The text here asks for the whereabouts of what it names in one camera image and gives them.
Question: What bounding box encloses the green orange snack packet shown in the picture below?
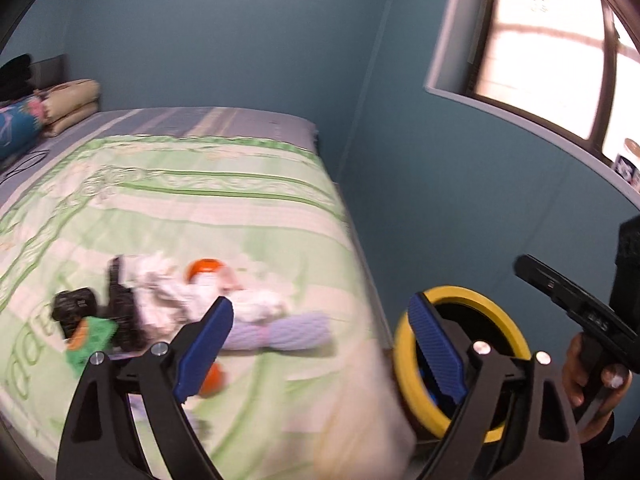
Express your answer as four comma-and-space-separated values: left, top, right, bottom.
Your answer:
65, 316, 117, 377

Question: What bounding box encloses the window with brown frame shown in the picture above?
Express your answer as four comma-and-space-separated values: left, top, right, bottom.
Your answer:
424, 0, 639, 204

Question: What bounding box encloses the grey pink cloth bundle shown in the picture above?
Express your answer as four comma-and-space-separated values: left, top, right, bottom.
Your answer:
222, 312, 332, 352

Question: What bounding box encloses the blue floral folded blanket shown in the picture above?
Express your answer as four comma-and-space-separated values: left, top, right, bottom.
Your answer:
0, 96, 46, 162

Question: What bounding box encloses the green white patterned quilt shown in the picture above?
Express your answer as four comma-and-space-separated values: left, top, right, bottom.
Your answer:
1, 136, 414, 479

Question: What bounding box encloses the small jar on windowsill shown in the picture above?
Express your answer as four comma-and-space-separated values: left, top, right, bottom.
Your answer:
612, 138, 640, 191

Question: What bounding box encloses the person's right hand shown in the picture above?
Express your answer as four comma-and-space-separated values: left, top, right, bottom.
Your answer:
560, 331, 633, 444

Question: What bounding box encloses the black plastic bag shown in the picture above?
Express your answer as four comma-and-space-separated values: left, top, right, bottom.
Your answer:
51, 287, 98, 339
106, 256, 148, 353

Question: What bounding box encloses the white tissue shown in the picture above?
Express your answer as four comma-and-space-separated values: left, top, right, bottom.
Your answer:
120, 252, 288, 335

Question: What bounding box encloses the grey padded headboard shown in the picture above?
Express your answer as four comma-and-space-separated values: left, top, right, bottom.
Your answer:
29, 54, 68, 90

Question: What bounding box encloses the beige folded blanket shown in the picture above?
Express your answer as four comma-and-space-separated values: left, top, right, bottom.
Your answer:
38, 79, 101, 138

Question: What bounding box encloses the striped grey bed sheet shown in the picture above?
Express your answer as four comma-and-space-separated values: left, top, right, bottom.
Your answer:
1, 106, 318, 206

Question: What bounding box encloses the black clothing pile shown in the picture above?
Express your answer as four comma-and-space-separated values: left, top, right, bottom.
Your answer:
0, 53, 34, 102

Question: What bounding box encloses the yellow rimmed trash bin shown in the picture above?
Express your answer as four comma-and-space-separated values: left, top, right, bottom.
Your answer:
393, 285, 532, 439

